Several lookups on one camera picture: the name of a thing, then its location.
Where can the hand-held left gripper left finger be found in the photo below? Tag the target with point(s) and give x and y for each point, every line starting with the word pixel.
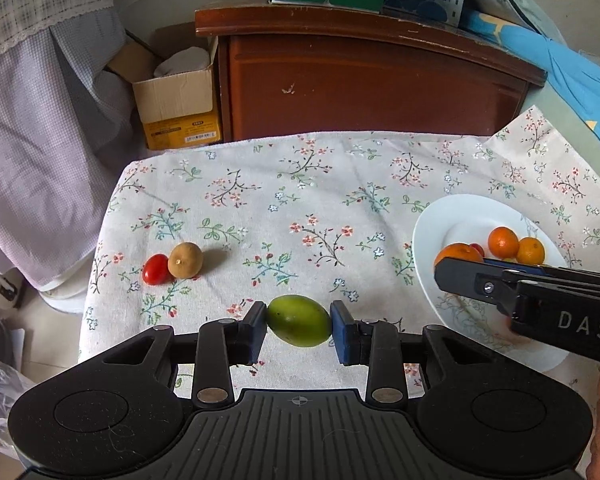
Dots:
pixel 257 332

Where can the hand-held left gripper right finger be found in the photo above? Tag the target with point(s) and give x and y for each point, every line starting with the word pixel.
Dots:
pixel 339 332

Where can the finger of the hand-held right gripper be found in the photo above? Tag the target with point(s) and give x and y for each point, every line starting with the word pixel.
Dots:
pixel 465 275
pixel 510 265

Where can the red cherry tomato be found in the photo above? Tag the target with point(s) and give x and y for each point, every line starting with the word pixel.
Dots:
pixel 155 269
pixel 476 249

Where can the oval green jujube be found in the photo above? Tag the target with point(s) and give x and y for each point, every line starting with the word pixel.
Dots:
pixel 299 321

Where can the white plate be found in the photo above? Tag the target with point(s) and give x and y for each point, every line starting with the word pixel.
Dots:
pixel 460 215

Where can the small orange mandarin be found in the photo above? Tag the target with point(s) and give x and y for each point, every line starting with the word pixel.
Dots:
pixel 530 251
pixel 503 241

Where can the brown longan fruit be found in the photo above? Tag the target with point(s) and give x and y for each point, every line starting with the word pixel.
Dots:
pixel 185 260

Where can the floral tablecloth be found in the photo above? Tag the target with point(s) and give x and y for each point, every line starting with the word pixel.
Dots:
pixel 320 185

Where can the blue cloth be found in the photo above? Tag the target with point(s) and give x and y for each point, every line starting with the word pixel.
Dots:
pixel 570 70

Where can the dark wooden cabinet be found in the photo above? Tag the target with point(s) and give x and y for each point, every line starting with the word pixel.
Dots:
pixel 370 85

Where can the cardboard box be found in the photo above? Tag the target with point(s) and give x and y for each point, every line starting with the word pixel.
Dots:
pixel 175 105

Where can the clear plastic bag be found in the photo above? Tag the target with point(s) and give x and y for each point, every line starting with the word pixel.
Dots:
pixel 2 400

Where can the lilac checked cloth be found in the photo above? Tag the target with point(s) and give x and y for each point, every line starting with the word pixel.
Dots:
pixel 40 160

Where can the white bag in box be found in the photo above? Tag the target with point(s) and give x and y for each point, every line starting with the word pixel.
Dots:
pixel 182 62

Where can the checked curtain with lace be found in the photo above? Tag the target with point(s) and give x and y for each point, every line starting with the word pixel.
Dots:
pixel 30 0

